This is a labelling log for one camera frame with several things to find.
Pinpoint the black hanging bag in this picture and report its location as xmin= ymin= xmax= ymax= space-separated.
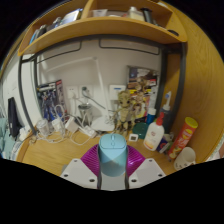
xmin=7 ymin=96 xmax=24 ymax=139

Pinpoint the white red-pump lotion bottle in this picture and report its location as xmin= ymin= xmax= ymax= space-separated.
xmin=143 ymin=111 xmax=166 ymax=152

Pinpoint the wooden shelf unit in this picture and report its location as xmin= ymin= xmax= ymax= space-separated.
xmin=17 ymin=0 xmax=188 ymax=57

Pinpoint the blue model kit box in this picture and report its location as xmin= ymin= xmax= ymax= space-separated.
xmin=36 ymin=78 xmax=68 ymax=123

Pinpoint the white power adapter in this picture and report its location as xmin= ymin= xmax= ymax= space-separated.
xmin=64 ymin=116 xmax=79 ymax=133
xmin=51 ymin=118 xmax=64 ymax=134

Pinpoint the small blue bottle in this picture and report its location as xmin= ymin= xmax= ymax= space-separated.
xmin=146 ymin=107 xmax=157 ymax=126

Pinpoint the white wall box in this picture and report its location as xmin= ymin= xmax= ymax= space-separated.
xmin=109 ymin=84 xmax=127 ymax=101

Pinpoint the blue snack packet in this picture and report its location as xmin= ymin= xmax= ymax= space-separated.
xmin=156 ymin=134 xmax=173 ymax=154

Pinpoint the dark green round container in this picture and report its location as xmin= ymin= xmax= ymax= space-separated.
xmin=133 ymin=122 xmax=149 ymax=140

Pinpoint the metal cup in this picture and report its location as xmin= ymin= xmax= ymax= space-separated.
xmin=78 ymin=103 xmax=94 ymax=127

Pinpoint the brown tree figure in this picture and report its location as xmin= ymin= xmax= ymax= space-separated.
xmin=114 ymin=89 xmax=138 ymax=134

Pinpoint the clear plastic jar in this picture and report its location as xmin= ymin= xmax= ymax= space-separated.
xmin=35 ymin=118 xmax=50 ymax=138

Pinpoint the white mug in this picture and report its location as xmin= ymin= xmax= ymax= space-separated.
xmin=173 ymin=146 xmax=197 ymax=172

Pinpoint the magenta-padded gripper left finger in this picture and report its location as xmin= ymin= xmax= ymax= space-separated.
xmin=59 ymin=143 xmax=102 ymax=190

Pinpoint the light blue computer mouse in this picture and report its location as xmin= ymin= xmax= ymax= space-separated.
xmin=97 ymin=133 xmax=129 ymax=178

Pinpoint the red chips can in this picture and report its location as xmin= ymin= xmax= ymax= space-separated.
xmin=166 ymin=116 xmax=199 ymax=160

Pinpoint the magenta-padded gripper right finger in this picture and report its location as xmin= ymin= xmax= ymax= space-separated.
xmin=124 ymin=144 xmax=167 ymax=190

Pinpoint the white cable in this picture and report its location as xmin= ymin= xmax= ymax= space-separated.
xmin=31 ymin=126 xmax=93 ymax=146

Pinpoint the bed with teal bedding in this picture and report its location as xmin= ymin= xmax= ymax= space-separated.
xmin=0 ymin=116 xmax=24 ymax=159

